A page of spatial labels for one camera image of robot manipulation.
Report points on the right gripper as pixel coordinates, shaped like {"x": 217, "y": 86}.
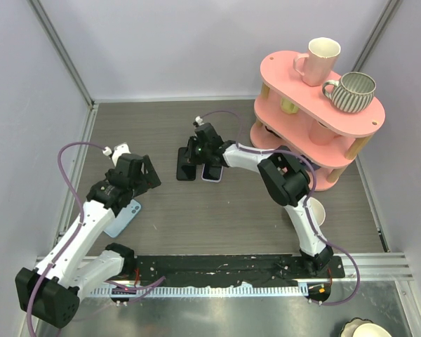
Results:
{"x": 190, "y": 151}

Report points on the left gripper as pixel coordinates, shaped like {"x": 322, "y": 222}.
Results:
{"x": 149, "y": 180}

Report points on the black phone case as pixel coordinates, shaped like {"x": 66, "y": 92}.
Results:
{"x": 181, "y": 156}

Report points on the lavender phone case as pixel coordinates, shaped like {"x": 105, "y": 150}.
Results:
{"x": 212, "y": 173}

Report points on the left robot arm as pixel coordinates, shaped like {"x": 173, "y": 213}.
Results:
{"x": 53, "y": 290}

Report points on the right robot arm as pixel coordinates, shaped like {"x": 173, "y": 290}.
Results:
{"x": 284, "y": 177}

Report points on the light blue phone case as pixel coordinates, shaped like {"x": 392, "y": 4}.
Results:
{"x": 123, "y": 219}

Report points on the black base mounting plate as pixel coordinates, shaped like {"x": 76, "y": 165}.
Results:
{"x": 223, "y": 271}

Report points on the pink three-tier shelf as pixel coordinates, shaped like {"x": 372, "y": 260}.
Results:
{"x": 274, "y": 128}

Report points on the yellow cup on shelf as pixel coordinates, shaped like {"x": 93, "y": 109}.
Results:
{"x": 288, "y": 107}

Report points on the pink cup middle shelf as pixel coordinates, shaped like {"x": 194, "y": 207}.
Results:
{"x": 320, "y": 134}

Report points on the white bowl on table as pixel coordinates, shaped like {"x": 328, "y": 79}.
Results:
{"x": 318, "y": 211}

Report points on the pink tall mug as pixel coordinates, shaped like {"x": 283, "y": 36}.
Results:
{"x": 315, "y": 65}

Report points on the grey striped mug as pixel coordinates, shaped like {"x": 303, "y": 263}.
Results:
{"x": 353, "y": 92}

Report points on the cream bowl bottom corner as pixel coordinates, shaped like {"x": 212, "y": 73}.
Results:
{"x": 358, "y": 327}

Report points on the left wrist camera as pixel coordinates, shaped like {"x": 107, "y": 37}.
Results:
{"x": 115, "y": 153}

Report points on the aluminium rail with slots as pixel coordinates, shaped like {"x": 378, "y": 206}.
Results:
{"x": 245, "y": 290}

